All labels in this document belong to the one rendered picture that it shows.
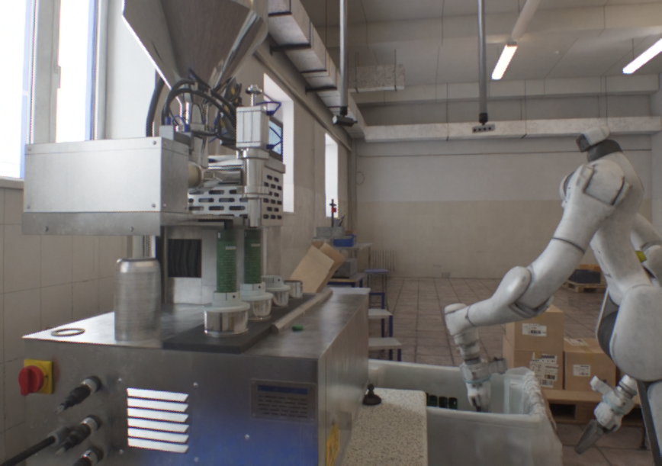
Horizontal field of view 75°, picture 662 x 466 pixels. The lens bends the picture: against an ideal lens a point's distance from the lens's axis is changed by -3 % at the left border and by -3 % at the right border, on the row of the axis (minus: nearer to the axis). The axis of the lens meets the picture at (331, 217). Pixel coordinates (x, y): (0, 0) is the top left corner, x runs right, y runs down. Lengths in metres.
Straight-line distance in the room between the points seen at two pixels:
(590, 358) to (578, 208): 2.28
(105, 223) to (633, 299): 1.21
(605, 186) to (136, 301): 0.98
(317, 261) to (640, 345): 1.63
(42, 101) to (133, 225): 2.45
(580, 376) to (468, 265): 7.90
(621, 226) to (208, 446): 1.12
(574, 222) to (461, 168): 10.01
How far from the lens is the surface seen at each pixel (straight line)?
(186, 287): 1.08
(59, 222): 0.83
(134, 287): 0.75
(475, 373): 1.43
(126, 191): 0.76
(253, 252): 0.80
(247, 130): 0.81
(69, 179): 0.83
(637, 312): 1.36
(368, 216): 11.04
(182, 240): 1.08
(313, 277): 2.52
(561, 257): 1.11
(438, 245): 10.98
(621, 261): 1.39
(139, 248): 0.77
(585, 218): 1.14
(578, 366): 3.34
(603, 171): 1.18
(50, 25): 3.33
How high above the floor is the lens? 1.20
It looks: 1 degrees up
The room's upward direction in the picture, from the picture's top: straight up
